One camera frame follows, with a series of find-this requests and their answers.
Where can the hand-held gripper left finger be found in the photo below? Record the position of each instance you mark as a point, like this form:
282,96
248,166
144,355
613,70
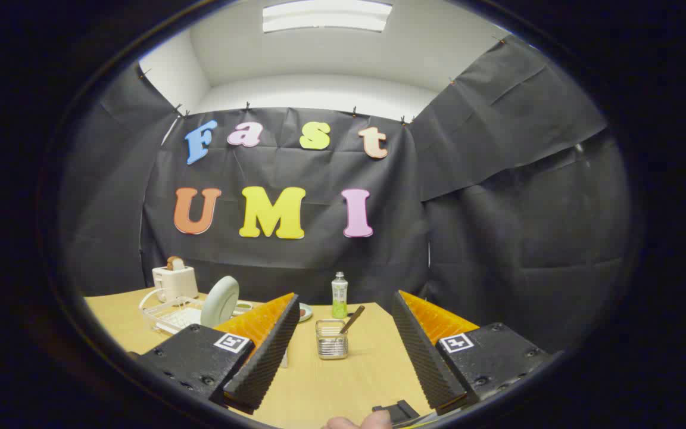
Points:
265,363

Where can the black backdrop cloth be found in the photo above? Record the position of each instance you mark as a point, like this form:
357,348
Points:
319,250

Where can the white toaster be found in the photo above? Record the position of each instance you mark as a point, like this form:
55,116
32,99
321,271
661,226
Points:
173,283

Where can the brown toast slice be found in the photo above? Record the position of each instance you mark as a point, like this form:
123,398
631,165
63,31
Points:
175,263

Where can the white ribbed drip tray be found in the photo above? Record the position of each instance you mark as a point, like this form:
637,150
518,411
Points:
182,319

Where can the ceiling light panel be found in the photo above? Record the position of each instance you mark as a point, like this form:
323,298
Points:
325,15

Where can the pale green plate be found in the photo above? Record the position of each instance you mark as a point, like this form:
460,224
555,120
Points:
221,301

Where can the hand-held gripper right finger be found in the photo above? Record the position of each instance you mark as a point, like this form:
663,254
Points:
426,357

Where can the green plate with food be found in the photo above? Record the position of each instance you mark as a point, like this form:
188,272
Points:
305,313

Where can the green drink bottle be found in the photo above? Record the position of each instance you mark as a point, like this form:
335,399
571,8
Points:
339,298

